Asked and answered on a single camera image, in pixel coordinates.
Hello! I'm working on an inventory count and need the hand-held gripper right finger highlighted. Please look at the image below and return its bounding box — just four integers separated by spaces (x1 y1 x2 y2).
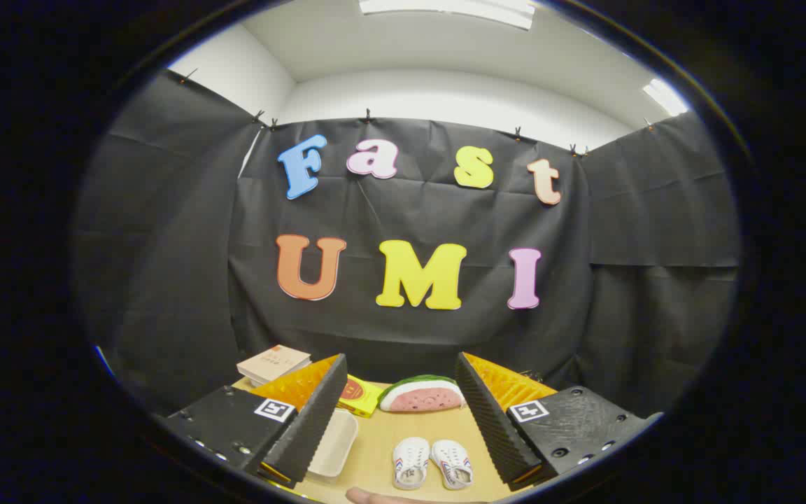
454 351 664 493

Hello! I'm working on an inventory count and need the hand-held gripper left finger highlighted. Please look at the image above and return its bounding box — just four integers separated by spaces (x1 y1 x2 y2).
164 353 348 489

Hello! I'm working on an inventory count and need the cream fabric storage box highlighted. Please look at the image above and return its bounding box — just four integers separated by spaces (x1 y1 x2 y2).
305 408 360 479

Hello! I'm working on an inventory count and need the white striped canvas shoe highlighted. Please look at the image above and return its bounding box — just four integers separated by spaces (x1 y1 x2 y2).
393 437 431 490
431 439 474 490

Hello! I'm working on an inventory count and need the yellow book with red circle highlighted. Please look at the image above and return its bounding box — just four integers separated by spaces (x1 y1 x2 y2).
337 374 385 419

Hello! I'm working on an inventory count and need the grey book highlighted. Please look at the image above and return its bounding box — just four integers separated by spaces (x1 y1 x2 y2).
249 363 313 388

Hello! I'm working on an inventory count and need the beige paperback book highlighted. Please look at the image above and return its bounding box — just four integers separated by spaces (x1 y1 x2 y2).
236 344 312 384

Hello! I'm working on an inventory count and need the watermelon slice plush toy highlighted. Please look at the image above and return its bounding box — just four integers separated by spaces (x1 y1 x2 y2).
378 375 466 413

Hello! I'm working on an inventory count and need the ceiling light panel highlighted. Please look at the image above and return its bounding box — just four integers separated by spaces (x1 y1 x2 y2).
359 0 537 31
643 78 688 117

